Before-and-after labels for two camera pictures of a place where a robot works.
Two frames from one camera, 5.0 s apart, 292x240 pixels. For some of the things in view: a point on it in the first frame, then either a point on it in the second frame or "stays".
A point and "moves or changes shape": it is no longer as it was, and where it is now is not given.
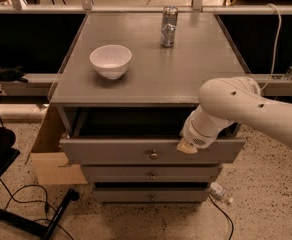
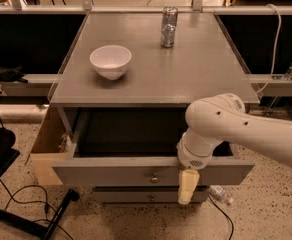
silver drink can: x=169 y=26 stays
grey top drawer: x=147 y=151 moves or changes shape
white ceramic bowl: x=110 y=61 stays
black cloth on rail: x=4 y=73 stays
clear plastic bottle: x=219 y=192 stays
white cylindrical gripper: x=193 y=135 -> x=192 y=159
